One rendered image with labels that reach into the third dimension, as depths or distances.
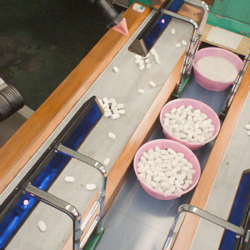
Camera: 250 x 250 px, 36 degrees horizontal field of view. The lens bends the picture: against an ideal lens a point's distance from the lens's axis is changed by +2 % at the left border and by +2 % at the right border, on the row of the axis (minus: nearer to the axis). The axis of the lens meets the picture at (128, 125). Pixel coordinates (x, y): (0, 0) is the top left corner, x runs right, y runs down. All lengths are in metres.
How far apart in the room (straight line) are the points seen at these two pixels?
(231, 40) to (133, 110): 0.75
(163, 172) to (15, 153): 0.59
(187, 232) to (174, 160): 0.32
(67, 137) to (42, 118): 0.52
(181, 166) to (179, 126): 0.21
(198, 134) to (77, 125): 0.70
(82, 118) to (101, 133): 0.44
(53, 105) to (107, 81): 0.31
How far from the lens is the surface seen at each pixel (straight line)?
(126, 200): 1.54
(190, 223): 1.44
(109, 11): 1.92
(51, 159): 1.11
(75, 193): 1.47
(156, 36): 1.63
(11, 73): 3.03
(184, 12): 2.26
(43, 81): 2.95
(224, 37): 2.23
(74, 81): 1.82
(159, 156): 1.61
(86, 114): 1.22
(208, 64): 2.10
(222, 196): 1.56
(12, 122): 2.05
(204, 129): 1.75
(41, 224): 1.40
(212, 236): 1.47
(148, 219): 1.51
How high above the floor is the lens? 2.01
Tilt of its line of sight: 49 degrees down
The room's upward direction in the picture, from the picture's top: 9 degrees clockwise
